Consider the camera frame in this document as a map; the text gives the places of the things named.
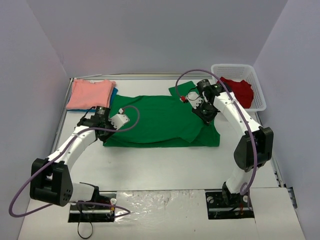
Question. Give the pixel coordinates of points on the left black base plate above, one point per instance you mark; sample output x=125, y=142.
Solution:
x=94, y=213

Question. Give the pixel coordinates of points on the pink folded t shirt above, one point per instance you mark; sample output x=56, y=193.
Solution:
x=86, y=94

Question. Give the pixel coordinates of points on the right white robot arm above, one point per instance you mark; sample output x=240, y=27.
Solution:
x=255, y=142

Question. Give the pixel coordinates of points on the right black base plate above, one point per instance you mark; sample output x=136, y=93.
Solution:
x=218, y=209

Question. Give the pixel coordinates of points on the red t shirt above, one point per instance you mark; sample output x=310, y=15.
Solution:
x=242, y=91

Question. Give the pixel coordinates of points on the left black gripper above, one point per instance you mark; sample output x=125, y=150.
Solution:
x=104, y=133

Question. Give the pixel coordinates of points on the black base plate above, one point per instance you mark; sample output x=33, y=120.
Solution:
x=218, y=209
x=94, y=213

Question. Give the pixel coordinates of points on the white plastic basket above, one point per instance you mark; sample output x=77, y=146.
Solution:
x=239, y=72

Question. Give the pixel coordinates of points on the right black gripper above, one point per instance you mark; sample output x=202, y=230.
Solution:
x=206, y=114

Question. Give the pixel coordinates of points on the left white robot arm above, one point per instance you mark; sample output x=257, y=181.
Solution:
x=51, y=180

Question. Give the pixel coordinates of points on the green t shirt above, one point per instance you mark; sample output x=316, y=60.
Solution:
x=162, y=121

